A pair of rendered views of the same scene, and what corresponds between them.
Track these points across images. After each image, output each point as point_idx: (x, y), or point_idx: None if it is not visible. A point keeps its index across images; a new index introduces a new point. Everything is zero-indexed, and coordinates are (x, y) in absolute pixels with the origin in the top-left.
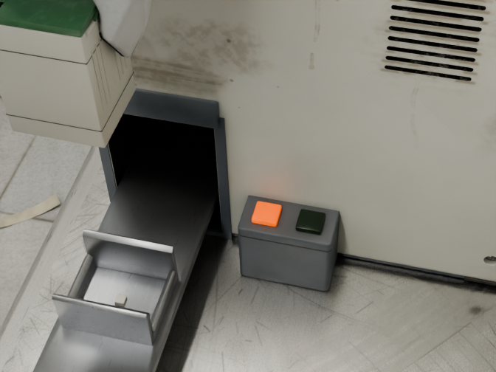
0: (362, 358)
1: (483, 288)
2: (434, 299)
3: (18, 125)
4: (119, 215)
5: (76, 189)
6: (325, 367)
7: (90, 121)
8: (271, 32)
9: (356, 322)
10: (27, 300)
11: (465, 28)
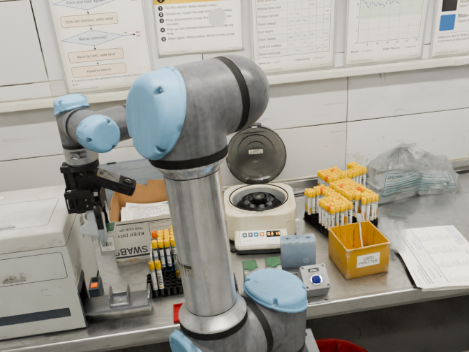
0: (119, 281)
1: (98, 272)
2: (102, 276)
3: (117, 251)
4: (95, 309)
5: (77, 339)
6: (123, 285)
7: (118, 239)
8: (79, 244)
9: (111, 284)
10: (116, 332)
11: (82, 221)
